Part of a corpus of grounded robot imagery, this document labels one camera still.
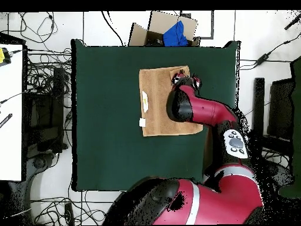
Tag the black chair base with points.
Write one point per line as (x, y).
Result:
(40, 162)

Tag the yellow and black tool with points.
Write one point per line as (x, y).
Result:
(1, 56)

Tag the black equipment stand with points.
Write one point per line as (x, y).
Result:
(44, 113)
(258, 98)

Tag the dark green table cloth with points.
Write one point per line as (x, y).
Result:
(296, 117)
(105, 117)

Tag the tan terry towel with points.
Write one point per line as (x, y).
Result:
(157, 113)

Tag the open cardboard box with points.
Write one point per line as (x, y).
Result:
(160, 22)

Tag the blue garment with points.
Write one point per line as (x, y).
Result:
(175, 35)

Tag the black rod-shaped object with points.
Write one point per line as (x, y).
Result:
(292, 22)

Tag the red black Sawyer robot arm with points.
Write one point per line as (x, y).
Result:
(211, 200)

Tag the white desk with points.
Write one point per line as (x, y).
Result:
(10, 146)

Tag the black flat strip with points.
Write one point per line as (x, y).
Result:
(6, 119)

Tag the black power strip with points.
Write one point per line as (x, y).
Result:
(69, 214)

